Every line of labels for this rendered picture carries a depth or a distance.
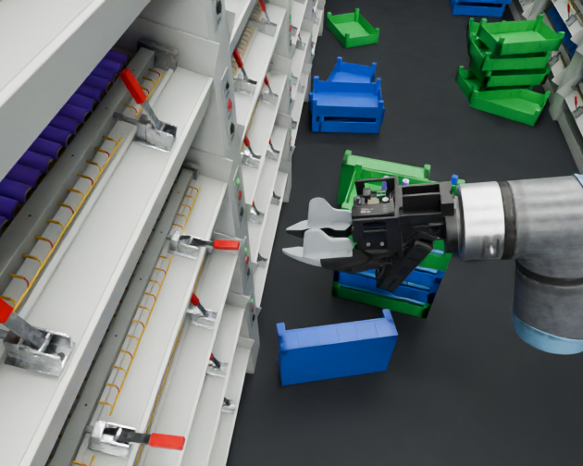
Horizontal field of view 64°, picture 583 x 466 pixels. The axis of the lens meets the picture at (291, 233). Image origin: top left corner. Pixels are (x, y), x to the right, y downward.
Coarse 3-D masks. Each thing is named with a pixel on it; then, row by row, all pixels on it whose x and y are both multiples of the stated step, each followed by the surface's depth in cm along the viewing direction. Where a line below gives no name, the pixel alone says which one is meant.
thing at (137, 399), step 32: (192, 160) 75; (224, 160) 74; (192, 192) 74; (224, 192) 76; (192, 224) 71; (192, 288) 66; (160, 320) 59; (96, 352) 55; (160, 352) 57; (128, 384) 54; (160, 384) 56; (128, 416) 51
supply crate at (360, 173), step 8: (360, 168) 132; (360, 176) 134; (368, 176) 135; (376, 176) 134; (384, 176) 134; (392, 176) 133; (400, 176) 132; (352, 184) 131; (368, 184) 137; (376, 184) 137; (400, 184) 134; (408, 184) 133; (456, 184) 127; (352, 192) 135; (352, 200) 133; (344, 208) 120; (440, 240) 118; (440, 248) 120
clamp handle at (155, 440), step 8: (120, 432) 47; (128, 432) 48; (120, 440) 48; (128, 440) 48; (136, 440) 48; (144, 440) 48; (152, 440) 47; (160, 440) 47; (168, 440) 47; (176, 440) 47; (184, 440) 48; (168, 448) 47; (176, 448) 47
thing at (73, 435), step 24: (168, 216) 67; (144, 264) 61; (168, 264) 64; (144, 288) 60; (120, 312) 56; (120, 336) 54; (96, 360) 52; (96, 384) 50; (72, 432) 47; (72, 456) 46
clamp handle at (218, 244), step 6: (192, 240) 66; (198, 240) 66; (204, 240) 66; (210, 240) 66; (216, 240) 65; (222, 240) 65; (228, 240) 65; (234, 240) 65; (198, 246) 65; (204, 246) 65; (210, 246) 65; (216, 246) 65; (222, 246) 65; (228, 246) 64; (234, 246) 64
